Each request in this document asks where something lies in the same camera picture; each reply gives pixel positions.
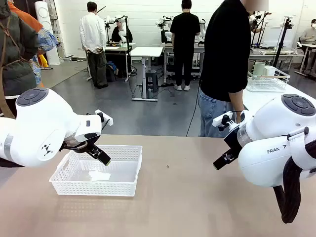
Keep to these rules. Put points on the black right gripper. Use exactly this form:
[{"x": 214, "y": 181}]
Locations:
[{"x": 234, "y": 139}]

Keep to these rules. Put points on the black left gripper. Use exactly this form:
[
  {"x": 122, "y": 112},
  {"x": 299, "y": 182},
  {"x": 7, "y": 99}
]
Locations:
[{"x": 79, "y": 146}]

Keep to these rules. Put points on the white perforated plastic basket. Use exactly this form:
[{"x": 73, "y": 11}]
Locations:
[{"x": 98, "y": 187}]

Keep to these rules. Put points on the person's right forearm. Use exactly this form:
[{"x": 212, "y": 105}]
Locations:
[{"x": 235, "y": 101}]

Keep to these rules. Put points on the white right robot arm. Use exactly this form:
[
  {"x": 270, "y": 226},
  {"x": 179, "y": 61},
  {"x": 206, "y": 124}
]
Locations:
[{"x": 271, "y": 118}]

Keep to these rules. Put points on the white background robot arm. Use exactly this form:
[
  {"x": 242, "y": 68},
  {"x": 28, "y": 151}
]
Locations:
[
  {"x": 202, "y": 29},
  {"x": 168, "y": 35}
]

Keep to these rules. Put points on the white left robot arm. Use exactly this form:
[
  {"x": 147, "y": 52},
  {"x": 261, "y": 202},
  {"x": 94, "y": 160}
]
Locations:
[{"x": 37, "y": 128}]

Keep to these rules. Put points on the person's right hand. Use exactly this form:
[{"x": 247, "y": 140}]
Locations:
[{"x": 238, "y": 117}]

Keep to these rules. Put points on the white label sticker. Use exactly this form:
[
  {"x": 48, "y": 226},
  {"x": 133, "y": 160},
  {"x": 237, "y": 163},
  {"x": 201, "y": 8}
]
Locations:
[{"x": 101, "y": 176}]

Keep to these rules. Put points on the white side table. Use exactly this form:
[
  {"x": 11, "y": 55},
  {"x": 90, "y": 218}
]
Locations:
[{"x": 251, "y": 98}]

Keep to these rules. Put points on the grey plastic stool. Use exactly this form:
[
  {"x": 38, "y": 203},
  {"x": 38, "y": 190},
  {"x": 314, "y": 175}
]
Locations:
[{"x": 151, "y": 81}]

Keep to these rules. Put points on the person in black shirt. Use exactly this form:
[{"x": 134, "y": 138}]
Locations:
[{"x": 222, "y": 61}]

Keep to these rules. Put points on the white cup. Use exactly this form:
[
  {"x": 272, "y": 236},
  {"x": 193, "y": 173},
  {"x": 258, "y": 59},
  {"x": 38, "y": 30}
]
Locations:
[{"x": 270, "y": 70}]

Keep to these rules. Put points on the wooden top table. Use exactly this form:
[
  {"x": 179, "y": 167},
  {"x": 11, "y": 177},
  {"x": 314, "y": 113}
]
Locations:
[{"x": 116, "y": 48}]

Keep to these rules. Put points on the yellow floor sign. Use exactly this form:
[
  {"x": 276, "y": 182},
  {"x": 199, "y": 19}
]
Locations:
[{"x": 44, "y": 61}]

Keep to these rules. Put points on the white standing desk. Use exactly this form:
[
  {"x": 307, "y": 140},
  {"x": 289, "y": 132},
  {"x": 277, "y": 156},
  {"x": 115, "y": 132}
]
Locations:
[{"x": 146, "y": 51}]

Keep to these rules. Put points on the seated person in black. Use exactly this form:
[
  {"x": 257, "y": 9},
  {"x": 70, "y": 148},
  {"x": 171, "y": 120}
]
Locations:
[{"x": 121, "y": 34}]

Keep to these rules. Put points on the person in white shirt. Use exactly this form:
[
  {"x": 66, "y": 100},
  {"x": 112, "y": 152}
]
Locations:
[{"x": 92, "y": 32}]

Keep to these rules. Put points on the grey workbench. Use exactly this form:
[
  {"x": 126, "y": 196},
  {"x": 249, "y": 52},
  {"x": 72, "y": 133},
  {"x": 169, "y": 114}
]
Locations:
[{"x": 166, "y": 48}]

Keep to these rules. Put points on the person in orange and blue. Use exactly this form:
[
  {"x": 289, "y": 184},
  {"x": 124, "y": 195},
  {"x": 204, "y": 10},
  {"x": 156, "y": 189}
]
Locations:
[{"x": 47, "y": 42}]

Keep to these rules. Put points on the person in green jacket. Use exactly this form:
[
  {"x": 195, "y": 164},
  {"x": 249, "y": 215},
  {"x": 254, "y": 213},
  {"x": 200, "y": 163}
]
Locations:
[{"x": 17, "y": 61}]

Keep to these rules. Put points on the black tripod stand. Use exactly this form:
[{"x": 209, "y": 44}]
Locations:
[{"x": 281, "y": 44}]

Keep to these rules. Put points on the person in black t-shirt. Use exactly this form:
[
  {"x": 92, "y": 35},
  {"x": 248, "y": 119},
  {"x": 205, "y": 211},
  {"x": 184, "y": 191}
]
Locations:
[{"x": 184, "y": 32}]

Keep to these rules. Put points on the person in grey top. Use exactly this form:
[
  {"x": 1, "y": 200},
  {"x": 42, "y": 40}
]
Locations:
[{"x": 309, "y": 34}]

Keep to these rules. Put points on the white tower fan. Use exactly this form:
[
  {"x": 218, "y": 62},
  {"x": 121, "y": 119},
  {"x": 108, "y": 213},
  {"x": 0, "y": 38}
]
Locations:
[{"x": 44, "y": 12}]

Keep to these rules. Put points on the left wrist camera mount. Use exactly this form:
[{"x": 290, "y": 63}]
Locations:
[{"x": 106, "y": 118}]

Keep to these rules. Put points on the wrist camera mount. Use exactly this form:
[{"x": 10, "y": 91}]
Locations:
[
  {"x": 106, "y": 118},
  {"x": 222, "y": 119}
]

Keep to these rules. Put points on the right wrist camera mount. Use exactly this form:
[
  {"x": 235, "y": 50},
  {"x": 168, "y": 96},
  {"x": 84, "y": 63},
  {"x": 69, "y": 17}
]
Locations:
[{"x": 222, "y": 119}]

